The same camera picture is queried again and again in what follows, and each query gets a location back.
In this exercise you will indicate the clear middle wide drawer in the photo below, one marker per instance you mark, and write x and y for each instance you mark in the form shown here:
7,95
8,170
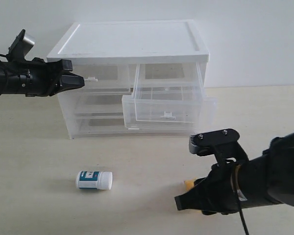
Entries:
123,104

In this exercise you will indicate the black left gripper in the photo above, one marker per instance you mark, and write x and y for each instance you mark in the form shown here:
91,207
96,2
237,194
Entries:
47,78

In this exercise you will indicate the clear wide drawer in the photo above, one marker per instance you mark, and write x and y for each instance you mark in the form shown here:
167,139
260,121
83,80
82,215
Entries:
123,104
114,126

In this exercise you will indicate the clear bottom wide drawer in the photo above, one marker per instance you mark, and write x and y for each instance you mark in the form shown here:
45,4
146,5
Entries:
114,126

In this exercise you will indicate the yellow rectangular block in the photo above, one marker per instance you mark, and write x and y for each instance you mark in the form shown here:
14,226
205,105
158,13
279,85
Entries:
192,198

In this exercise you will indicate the white plastic drawer cabinet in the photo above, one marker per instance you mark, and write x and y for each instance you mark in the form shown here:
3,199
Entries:
128,43

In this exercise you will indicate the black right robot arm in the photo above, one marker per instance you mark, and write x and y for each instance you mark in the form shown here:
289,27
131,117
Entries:
236,182

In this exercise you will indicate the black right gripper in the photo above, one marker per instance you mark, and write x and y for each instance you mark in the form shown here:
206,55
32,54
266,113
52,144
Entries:
212,194

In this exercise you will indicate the white medicine bottle teal label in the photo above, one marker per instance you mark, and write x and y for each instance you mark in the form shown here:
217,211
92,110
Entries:
100,180

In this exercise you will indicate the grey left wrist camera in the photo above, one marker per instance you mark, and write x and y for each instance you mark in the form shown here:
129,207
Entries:
20,47

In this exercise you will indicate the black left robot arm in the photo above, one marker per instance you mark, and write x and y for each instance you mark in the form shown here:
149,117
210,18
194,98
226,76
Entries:
15,77

